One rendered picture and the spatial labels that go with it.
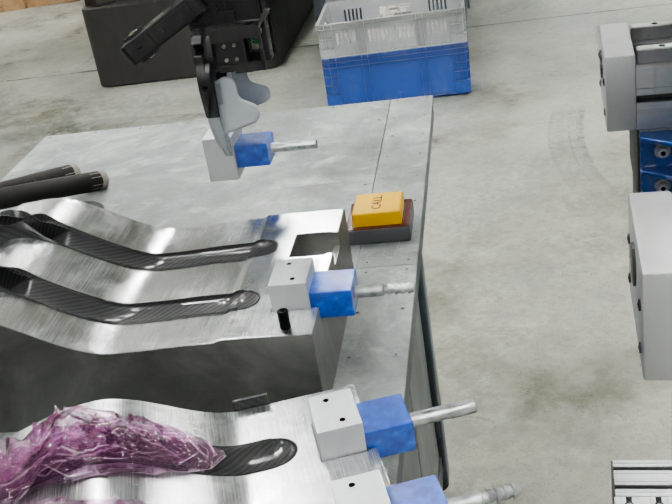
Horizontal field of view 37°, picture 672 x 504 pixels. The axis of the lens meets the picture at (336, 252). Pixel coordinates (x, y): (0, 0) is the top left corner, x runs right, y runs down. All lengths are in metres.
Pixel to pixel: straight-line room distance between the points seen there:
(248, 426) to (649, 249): 0.35
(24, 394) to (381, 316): 0.37
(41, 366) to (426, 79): 3.33
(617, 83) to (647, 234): 0.44
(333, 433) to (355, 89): 3.48
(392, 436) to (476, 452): 1.36
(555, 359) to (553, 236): 0.63
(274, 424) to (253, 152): 0.44
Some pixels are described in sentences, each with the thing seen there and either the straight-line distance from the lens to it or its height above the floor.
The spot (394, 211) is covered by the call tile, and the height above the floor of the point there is 0.84.
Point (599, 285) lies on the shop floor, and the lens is 2.70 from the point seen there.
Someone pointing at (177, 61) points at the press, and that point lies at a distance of 5.06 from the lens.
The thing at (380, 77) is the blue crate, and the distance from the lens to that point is 4.18.
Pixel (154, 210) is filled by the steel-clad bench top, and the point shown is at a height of 0.80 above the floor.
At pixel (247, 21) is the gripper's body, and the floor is 1.09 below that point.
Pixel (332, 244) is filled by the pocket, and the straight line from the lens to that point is 1.07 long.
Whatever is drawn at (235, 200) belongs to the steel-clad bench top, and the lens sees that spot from 1.42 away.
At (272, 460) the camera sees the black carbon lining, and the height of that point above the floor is 0.85.
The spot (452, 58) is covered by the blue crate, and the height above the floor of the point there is 0.16.
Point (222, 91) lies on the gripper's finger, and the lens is 1.16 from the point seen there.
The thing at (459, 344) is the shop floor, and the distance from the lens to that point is 2.49.
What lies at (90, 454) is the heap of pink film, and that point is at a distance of 0.78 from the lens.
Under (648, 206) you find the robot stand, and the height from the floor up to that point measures 0.99.
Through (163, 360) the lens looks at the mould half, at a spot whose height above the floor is 0.87.
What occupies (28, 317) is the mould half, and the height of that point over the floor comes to 0.91.
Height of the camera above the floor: 1.34
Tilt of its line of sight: 26 degrees down
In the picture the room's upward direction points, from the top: 10 degrees counter-clockwise
